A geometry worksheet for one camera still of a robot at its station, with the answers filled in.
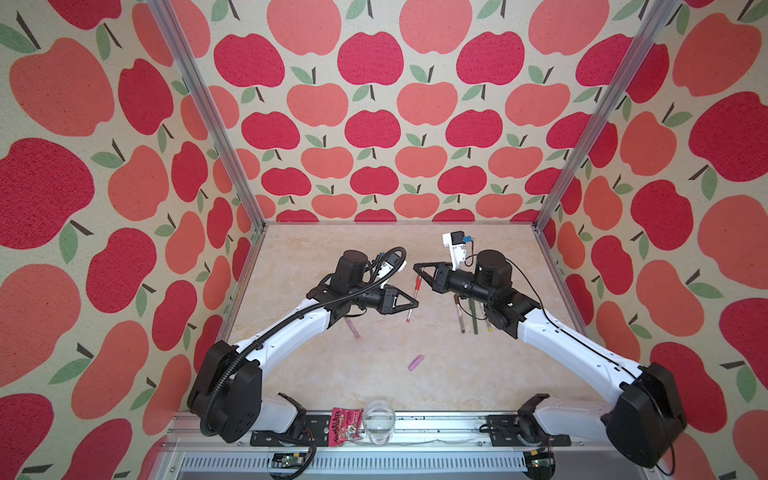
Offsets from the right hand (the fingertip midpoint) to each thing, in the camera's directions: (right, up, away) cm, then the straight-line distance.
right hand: (420, 268), depth 73 cm
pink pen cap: (0, -28, +13) cm, 31 cm away
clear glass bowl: (-10, -40, +3) cm, 42 cm away
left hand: (-1, -9, -2) cm, 9 cm away
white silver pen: (+16, -19, +20) cm, 32 cm away
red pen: (-1, -4, -1) cm, 4 cm away
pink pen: (-18, -21, +18) cm, 33 cm away
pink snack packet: (-19, -40, +1) cm, 45 cm away
